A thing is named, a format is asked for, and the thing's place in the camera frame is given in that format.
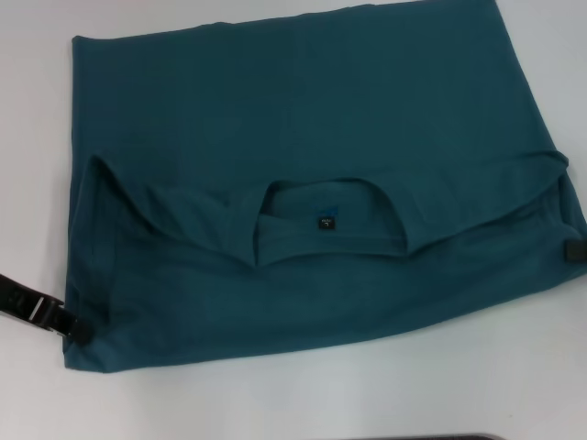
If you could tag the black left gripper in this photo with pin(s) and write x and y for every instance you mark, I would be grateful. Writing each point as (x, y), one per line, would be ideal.
(16, 298)

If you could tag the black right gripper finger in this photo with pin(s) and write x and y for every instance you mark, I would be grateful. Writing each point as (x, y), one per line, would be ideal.
(574, 252)

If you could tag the teal printed t-shirt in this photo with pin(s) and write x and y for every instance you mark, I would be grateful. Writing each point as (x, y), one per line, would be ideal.
(298, 137)

